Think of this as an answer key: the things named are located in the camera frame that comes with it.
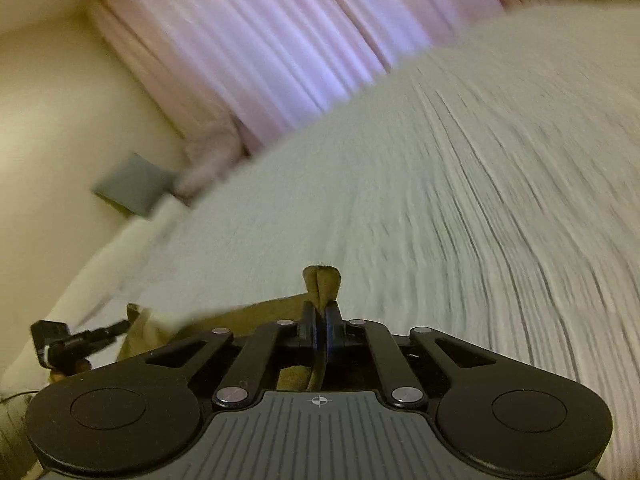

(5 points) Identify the pink curtain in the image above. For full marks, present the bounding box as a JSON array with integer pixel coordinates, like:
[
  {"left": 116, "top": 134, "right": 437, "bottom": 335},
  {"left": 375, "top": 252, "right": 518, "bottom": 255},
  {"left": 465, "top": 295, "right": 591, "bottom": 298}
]
[{"left": 87, "top": 0, "right": 556, "bottom": 156}]

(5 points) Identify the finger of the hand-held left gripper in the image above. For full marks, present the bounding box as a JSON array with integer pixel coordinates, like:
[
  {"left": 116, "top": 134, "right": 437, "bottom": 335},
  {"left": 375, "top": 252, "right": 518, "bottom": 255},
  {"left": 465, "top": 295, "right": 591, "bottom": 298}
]
[{"left": 75, "top": 321, "right": 132, "bottom": 350}]

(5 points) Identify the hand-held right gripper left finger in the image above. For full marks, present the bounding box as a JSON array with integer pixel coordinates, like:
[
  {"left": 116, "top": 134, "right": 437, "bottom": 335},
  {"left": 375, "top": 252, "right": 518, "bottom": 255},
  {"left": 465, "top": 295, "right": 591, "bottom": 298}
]
[{"left": 142, "top": 300, "right": 318, "bottom": 408}]

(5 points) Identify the bed with striped sheet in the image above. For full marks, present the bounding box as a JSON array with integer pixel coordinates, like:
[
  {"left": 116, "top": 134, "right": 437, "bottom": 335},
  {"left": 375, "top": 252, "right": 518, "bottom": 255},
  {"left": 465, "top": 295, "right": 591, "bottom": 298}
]
[{"left": 85, "top": 2, "right": 640, "bottom": 480}]

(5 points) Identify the brown long-sleeved garment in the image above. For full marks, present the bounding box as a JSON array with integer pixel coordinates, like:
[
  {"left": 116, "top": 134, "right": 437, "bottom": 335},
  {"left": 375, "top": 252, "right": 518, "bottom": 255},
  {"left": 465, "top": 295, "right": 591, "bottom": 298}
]
[{"left": 117, "top": 265, "right": 351, "bottom": 393}]

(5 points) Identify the white padded headboard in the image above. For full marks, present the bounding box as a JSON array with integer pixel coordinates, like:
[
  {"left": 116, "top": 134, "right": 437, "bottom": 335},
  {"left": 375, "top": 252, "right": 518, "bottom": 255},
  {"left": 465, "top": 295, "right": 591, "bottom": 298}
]
[{"left": 0, "top": 195, "right": 201, "bottom": 396}]

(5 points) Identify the pink pillow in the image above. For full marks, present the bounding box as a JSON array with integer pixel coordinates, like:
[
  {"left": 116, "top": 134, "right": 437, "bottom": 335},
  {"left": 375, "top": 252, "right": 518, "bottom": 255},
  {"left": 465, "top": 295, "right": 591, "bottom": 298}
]
[{"left": 172, "top": 120, "right": 251, "bottom": 201}]

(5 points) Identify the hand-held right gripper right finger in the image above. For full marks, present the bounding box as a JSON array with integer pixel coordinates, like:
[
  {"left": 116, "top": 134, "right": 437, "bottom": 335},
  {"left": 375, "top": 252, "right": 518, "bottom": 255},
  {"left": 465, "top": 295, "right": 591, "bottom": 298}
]
[{"left": 320, "top": 301, "right": 501, "bottom": 408}]

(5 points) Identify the grey pillow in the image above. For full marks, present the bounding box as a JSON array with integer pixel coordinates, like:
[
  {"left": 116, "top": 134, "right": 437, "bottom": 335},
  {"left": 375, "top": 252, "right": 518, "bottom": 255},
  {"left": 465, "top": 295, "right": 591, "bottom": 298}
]
[{"left": 91, "top": 152, "right": 176, "bottom": 220}]

